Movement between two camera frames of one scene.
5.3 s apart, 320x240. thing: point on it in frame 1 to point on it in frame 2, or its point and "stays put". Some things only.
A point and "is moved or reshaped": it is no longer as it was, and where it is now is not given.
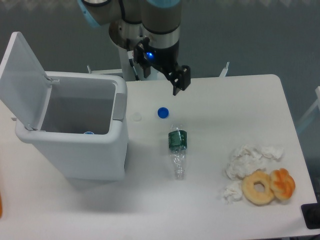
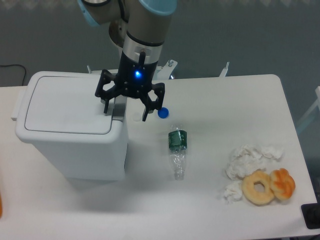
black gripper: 168,58 to 135,80
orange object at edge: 1,206 stays put
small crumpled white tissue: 233,191 stays put
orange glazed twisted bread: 282,184 stays put
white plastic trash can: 79,121 is moved or reshaped
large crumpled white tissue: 245,159 stays put
